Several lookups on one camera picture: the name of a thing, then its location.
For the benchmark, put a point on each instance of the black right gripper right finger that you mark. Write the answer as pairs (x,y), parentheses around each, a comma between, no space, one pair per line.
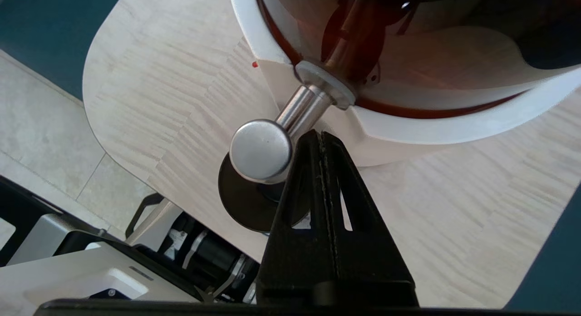
(367,257)

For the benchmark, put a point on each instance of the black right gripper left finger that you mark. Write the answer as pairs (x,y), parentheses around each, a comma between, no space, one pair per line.
(295,261)

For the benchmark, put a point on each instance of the black cup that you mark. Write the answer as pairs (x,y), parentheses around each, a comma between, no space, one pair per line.
(245,207)

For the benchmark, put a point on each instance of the metal dispenser tap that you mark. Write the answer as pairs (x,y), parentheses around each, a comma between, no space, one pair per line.
(261,150)

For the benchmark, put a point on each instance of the large white tea dispenser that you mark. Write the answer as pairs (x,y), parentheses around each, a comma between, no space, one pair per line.
(454,80)

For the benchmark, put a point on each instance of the white and black robot chassis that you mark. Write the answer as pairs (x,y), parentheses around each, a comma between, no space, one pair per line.
(91,270)

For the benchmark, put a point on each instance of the teal left bench sofa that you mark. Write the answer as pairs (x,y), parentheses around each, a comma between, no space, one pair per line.
(45,25)

